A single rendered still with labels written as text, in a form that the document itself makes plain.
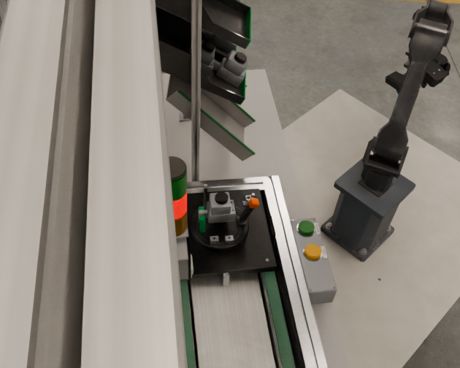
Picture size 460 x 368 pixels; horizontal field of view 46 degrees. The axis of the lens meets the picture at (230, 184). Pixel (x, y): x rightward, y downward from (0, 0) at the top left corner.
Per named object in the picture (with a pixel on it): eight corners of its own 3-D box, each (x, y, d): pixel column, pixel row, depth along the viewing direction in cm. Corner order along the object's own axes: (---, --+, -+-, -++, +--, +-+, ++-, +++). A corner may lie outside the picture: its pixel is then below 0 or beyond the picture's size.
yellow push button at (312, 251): (317, 247, 133) (319, 242, 131) (322, 261, 130) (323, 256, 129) (301, 248, 132) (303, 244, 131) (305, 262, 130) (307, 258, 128)
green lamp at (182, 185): (185, 177, 91) (185, 157, 88) (188, 200, 88) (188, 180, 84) (155, 179, 91) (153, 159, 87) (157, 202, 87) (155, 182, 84)
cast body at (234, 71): (240, 78, 136) (255, 58, 131) (237, 88, 132) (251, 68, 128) (211, 60, 134) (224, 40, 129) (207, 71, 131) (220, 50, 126)
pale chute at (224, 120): (243, 127, 154) (255, 120, 151) (242, 161, 145) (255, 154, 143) (171, 66, 138) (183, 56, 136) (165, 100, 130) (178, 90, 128)
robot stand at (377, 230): (393, 231, 149) (417, 184, 133) (363, 263, 141) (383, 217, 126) (350, 201, 155) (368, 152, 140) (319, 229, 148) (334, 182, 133)
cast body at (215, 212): (232, 207, 130) (234, 188, 125) (235, 221, 127) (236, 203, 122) (197, 209, 129) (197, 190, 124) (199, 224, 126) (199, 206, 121)
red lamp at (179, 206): (185, 196, 95) (185, 177, 91) (188, 218, 92) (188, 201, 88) (157, 198, 94) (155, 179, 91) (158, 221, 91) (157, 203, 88)
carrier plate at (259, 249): (258, 193, 143) (259, 187, 142) (276, 271, 128) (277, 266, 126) (167, 199, 140) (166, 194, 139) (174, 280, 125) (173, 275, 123)
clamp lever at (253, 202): (244, 217, 132) (258, 198, 127) (245, 223, 131) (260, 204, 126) (231, 215, 131) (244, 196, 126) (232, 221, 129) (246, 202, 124)
